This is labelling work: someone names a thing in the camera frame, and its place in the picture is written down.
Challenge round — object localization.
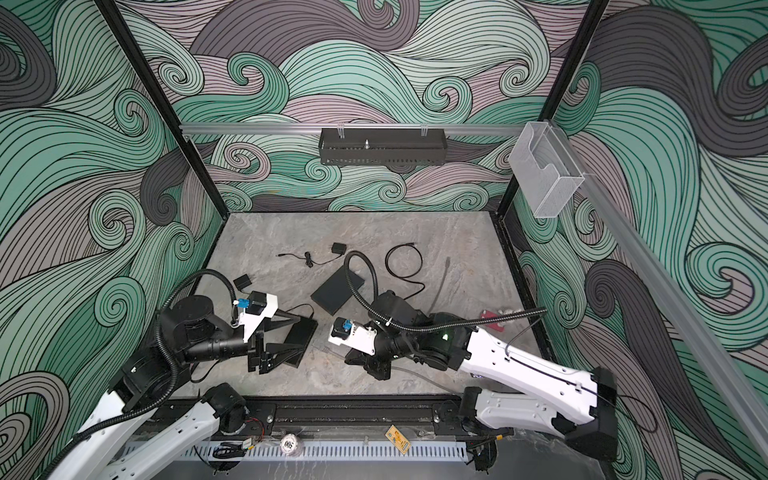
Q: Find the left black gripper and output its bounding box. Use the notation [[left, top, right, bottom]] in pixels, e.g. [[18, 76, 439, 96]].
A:
[[186, 305, 307, 373]]

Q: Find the small black ribbed switch box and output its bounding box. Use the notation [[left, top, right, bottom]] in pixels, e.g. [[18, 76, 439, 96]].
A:
[[283, 318, 318, 368]]

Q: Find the grey ethernet cable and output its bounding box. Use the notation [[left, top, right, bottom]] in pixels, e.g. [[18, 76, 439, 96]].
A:
[[383, 256, 452, 385]]

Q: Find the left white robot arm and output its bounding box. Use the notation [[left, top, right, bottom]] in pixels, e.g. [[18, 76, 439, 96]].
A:
[[41, 292, 317, 479]]

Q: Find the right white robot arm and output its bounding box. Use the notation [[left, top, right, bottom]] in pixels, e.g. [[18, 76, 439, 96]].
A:
[[328, 318, 618, 462]]

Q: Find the yellow tag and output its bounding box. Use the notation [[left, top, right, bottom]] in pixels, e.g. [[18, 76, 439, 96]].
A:
[[385, 425, 411, 455]]

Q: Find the pink toy with white bunny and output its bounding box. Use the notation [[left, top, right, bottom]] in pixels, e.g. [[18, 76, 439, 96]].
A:
[[480, 309, 518, 332]]

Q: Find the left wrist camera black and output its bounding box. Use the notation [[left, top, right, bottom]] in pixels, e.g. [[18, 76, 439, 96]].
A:
[[231, 291, 279, 343]]

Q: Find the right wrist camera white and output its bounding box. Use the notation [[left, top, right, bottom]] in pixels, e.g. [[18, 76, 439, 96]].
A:
[[328, 317, 377, 356]]

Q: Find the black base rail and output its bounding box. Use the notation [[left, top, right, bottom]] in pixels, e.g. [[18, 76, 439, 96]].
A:
[[239, 395, 481, 438]]

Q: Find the large black switch box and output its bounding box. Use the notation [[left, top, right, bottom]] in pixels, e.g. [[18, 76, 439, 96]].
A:
[[310, 267, 353, 315]]

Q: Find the black adapter cable with barrel plug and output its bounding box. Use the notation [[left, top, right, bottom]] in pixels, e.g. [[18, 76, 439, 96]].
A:
[[277, 251, 346, 269]]

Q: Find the black wall power adapter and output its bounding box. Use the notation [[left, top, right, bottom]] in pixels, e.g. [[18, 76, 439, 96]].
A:
[[331, 242, 347, 255]]

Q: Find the white slotted cable duct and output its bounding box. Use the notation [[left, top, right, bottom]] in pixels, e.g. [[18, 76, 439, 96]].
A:
[[180, 441, 469, 463]]

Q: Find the black perforated wall tray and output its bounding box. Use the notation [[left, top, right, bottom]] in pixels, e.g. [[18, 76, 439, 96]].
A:
[[318, 129, 448, 169]]

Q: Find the black corner frame post right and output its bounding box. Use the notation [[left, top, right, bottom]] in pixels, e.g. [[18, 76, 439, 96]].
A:
[[496, 1, 609, 219]]

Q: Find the black corner frame post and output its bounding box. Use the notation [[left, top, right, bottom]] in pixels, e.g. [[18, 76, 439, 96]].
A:
[[94, 0, 229, 221], [496, 1, 609, 219]]

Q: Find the aluminium wall rail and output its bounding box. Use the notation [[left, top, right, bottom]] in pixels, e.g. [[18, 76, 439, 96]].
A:
[[179, 122, 525, 137]]

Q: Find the clear plastic wall bin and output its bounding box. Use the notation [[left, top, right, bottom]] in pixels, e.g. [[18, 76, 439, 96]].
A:
[[508, 121, 584, 219]]

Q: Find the black corner frame post left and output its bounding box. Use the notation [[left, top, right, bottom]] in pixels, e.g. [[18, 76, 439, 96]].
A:
[[94, 0, 229, 221]]

